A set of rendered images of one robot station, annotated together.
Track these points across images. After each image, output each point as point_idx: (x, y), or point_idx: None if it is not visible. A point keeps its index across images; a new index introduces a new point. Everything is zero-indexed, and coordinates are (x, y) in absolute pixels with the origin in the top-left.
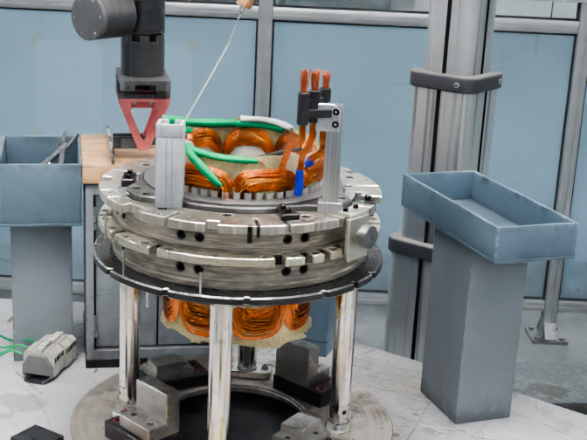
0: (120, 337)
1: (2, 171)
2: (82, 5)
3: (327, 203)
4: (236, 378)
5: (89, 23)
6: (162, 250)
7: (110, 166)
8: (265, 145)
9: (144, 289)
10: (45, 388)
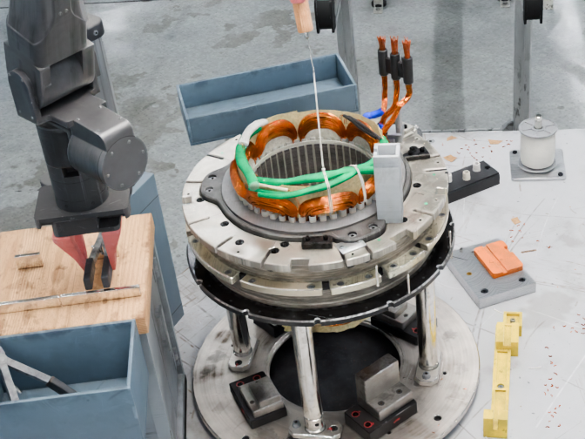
0: (313, 381)
1: (131, 389)
2: (117, 155)
3: (402, 131)
4: (252, 361)
5: (129, 167)
6: (432, 242)
7: (144, 296)
8: (255, 151)
9: (430, 282)
10: None
